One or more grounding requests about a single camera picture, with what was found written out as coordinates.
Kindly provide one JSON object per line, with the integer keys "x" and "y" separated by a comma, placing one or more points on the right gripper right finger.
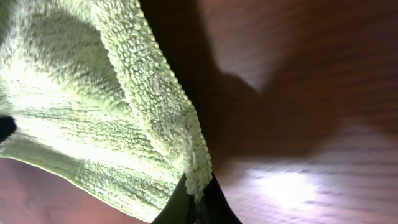
{"x": 213, "y": 207}

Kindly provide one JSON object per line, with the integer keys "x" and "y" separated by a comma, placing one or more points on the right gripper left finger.
{"x": 7, "y": 127}

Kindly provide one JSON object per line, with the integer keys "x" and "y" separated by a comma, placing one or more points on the light green cloth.
{"x": 96, "y": 102}

